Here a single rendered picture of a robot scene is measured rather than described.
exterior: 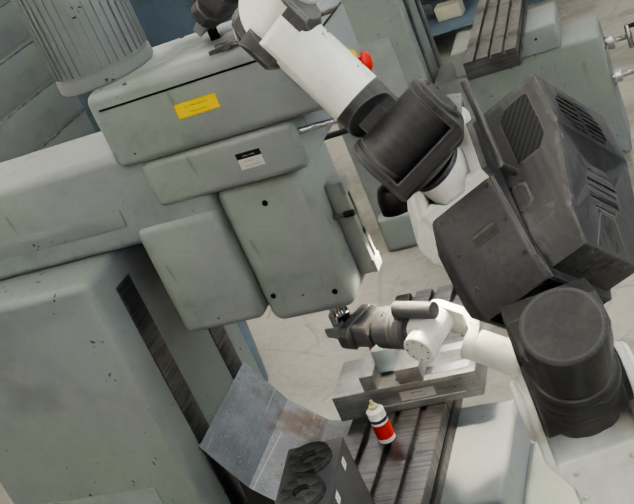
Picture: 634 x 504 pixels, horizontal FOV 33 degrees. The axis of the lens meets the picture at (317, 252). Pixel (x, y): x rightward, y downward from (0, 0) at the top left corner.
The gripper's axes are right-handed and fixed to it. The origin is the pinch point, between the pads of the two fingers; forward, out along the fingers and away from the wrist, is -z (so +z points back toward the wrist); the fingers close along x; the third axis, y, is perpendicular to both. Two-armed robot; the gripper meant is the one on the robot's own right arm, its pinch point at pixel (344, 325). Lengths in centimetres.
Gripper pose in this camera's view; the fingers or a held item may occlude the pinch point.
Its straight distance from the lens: 229.1
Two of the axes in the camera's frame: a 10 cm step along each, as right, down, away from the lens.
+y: 3.8, 8.4, 3.9
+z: 7.4, -0.2, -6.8
